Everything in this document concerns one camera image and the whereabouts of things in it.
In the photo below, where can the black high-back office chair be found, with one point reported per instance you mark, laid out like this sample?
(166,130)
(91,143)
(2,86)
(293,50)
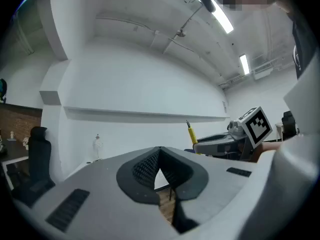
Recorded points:
(38,159)

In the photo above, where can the small white bottle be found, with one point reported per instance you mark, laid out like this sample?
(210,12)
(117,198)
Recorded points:
(11,136)

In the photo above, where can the person's right forearm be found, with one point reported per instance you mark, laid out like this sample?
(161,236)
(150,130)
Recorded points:
(268,147)

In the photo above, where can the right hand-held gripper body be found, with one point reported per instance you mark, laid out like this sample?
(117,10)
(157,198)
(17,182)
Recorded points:
(257,129)

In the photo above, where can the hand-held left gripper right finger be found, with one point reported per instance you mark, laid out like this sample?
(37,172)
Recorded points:
(220,184)

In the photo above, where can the short ceiling light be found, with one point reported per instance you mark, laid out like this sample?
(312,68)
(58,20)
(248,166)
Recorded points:
(244,64)

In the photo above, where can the long ceiling light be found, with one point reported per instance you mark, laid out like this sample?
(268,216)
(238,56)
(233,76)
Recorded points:
(220,11)

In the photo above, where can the black mesh office chair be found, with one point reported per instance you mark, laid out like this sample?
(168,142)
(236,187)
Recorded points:
(288,125)

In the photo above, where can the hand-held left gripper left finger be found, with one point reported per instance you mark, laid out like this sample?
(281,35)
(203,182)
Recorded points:
(100,184)

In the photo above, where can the person's black shirt torso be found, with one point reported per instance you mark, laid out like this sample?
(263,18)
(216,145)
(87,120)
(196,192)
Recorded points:
(303,46)

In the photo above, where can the dark side desk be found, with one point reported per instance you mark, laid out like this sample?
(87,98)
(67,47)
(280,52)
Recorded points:
(13,151)

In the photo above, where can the white air conditioner unit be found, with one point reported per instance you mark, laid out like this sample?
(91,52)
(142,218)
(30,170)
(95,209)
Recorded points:
(262,73)

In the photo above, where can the yellow utility knife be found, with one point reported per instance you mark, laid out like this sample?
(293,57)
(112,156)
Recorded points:
(192,134)

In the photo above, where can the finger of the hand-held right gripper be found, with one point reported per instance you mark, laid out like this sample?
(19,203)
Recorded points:
(212,147)
(215,136)

